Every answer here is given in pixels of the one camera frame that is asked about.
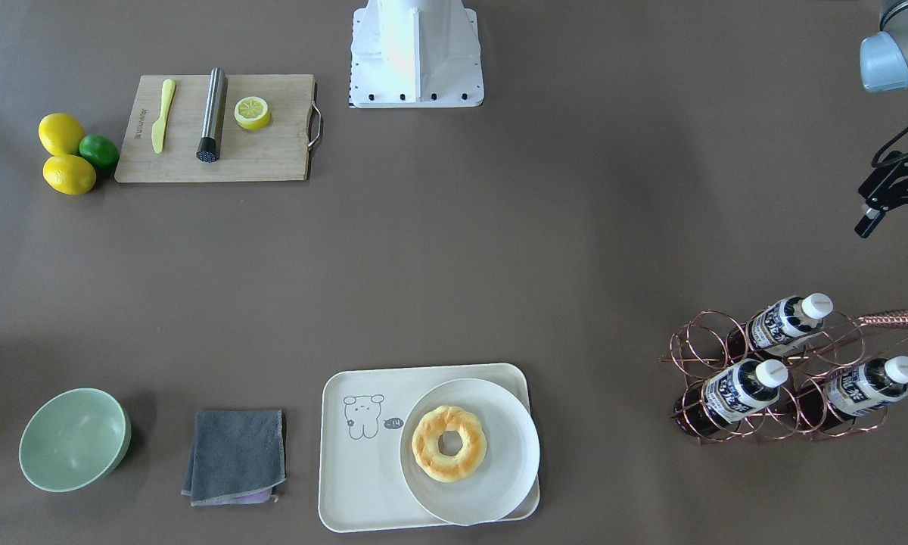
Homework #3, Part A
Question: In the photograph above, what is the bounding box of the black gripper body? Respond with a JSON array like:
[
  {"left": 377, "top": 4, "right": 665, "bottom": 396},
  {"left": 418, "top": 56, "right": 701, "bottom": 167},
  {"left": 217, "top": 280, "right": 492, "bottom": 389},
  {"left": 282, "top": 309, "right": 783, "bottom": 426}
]
[{"left": 858, "top": 135, "right": 908, "bottom": 214}]

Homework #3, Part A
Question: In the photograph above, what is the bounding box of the tea bottle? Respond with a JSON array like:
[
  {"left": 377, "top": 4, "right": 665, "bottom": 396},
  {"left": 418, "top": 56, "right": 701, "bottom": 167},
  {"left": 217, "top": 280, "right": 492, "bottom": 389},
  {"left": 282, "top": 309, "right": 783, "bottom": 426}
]
[
  {"left": 674, "top": 358, "right": 789, "bottom": 438},
  {"left": 798, "top": 356, "right": 908, "bottom": 431},
  {"left": 725, "top": 293, "right": 834, "bottom": 360}
]

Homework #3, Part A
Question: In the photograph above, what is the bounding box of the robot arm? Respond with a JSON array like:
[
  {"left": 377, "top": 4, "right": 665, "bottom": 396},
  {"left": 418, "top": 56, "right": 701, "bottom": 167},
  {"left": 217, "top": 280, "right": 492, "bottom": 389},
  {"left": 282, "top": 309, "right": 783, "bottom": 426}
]
[{"left": 855, "top": 1, "right": 908, "bottom": 238}]

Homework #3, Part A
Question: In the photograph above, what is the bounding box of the tea bottle in rack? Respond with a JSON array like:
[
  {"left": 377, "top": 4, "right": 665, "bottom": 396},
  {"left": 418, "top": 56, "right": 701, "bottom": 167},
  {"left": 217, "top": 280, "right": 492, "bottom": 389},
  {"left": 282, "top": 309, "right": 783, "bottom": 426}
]
[{"left": 725, "top": 293, "right": 834, "bottom": 360}]

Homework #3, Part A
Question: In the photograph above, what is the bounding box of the cream rabbit serving tray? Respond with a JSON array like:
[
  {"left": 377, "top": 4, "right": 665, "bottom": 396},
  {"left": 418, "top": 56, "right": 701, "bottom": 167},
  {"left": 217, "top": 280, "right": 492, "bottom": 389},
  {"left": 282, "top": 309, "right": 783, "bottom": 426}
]
[{"left": 318, "top": 363, "right": 540, "bottom": 534}]

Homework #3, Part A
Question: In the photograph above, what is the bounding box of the white round plate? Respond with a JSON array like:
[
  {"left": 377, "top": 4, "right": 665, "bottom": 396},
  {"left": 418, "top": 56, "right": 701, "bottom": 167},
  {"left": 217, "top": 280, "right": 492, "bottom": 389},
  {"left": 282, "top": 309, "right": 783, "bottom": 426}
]
[{"left": 400, "top": 378, "right": 540, "bottom": 525}]

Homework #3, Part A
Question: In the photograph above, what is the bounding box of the bamboo cutting board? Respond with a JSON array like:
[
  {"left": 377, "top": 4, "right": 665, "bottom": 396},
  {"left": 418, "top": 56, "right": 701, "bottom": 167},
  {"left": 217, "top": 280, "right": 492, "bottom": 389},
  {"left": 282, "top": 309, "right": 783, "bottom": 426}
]
[{"left": 114, "top": 73, "right": 316, "bottom": 183}]

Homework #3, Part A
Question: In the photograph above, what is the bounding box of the halved lemon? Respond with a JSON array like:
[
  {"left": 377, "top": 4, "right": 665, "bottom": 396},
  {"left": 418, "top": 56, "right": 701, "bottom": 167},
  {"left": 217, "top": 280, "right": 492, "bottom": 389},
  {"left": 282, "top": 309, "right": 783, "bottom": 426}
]
[{"left": 233, "top": 96, "right": 272, "bottom": 130}]

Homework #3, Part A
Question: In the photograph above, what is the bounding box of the steel muddler black tip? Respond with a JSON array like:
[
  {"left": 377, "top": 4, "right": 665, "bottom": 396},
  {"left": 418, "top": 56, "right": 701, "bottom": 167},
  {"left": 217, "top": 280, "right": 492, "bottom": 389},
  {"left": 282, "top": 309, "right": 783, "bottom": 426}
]
[{"left": 195, "top": 67, "right": 227, "bottom": 164}]

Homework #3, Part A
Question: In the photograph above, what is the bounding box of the folded grey cloth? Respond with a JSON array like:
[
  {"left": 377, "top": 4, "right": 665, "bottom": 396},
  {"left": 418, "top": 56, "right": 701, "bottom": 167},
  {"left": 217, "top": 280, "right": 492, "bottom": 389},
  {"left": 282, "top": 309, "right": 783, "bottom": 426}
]
[{"left": 181, "top": 408, "right": 287, "bottom": 507}]

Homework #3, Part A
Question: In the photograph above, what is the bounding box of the yellow plastic knife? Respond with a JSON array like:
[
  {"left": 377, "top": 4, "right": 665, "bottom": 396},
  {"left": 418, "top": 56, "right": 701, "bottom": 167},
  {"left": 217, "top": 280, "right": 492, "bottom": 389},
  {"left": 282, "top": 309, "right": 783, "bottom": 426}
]
[{"left": 151, "top": 78, "right": 177, "bottom": 154}]

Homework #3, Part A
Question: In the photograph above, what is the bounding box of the green lime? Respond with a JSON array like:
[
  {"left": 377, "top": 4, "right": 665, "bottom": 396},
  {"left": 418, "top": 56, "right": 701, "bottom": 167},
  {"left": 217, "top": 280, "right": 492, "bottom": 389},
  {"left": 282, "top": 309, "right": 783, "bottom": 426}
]
[{"left": 78, "top": 134, "right": 120, "bottom": 170}]

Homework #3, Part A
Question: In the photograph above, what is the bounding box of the lower whole lemon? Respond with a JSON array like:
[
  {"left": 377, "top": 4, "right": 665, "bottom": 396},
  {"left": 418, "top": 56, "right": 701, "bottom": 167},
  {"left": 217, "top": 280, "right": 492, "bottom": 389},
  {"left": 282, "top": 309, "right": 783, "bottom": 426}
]
[{"left": 42, "top": 155, "right": 98, "bottom": 195}]

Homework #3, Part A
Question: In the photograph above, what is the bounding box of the whole lemon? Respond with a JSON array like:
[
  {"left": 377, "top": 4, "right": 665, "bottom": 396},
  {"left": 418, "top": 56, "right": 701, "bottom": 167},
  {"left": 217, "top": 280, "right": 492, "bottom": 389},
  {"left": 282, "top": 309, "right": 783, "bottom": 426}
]
[
  {"left": 42, "top": 155, "right": 98, "bottom": 195},
  {"left": 38, "top": 113, "right": 86, "bottom": 156}
]

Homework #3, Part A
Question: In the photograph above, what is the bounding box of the upper whole lemon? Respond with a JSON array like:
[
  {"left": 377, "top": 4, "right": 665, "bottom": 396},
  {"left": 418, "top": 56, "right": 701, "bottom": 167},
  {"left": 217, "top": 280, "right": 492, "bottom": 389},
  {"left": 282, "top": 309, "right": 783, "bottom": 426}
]
[{"left": 38, "top": 113, "right": 86, "bottom": 156}]

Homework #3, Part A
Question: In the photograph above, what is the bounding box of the mint green bowl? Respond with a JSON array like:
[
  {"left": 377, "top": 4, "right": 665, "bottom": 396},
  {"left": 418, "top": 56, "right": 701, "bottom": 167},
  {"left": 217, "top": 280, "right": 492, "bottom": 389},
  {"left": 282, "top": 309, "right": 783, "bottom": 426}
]
[{"left": 18, "top": 388, "right": 132, "bottom": 493}]

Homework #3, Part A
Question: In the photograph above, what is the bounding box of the copper wire bottle rack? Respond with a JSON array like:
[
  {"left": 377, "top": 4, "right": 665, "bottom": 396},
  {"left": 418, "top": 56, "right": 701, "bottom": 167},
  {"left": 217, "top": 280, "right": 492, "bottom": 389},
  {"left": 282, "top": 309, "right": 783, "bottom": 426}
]
[{"left": 661, "top": 310, "right": 908, "bottom": 444}]

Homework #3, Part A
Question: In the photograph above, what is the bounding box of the glazed ring donut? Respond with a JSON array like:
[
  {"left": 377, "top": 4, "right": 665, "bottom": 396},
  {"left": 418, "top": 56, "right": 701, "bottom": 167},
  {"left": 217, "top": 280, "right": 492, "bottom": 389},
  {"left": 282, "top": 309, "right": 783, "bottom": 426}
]
[{"left": 410, "top": 406, "right": 488, "bottom": 483}]

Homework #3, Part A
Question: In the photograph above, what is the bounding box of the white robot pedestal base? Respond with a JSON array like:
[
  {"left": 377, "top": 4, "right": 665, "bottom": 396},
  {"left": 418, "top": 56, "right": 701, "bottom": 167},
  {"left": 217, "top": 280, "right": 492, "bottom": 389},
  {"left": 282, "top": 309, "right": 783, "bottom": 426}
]
[{"left": 348, "top": 1, "right": 485, "bottom": 108}]

